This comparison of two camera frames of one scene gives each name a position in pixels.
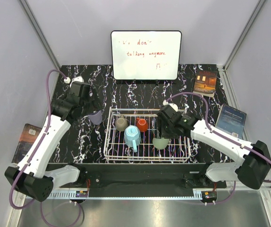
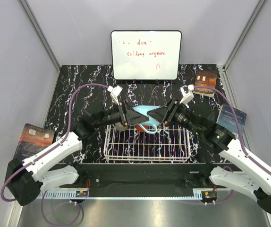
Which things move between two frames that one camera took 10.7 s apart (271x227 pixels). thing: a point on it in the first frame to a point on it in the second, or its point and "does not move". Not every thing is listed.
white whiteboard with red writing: (146, 55) does not move
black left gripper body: (94, 105) to (122, 109)
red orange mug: (142, 124) does not move
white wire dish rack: (133, 136) does not move
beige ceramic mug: (121, 123) does not move
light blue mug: (132, 135) to (145, 109)
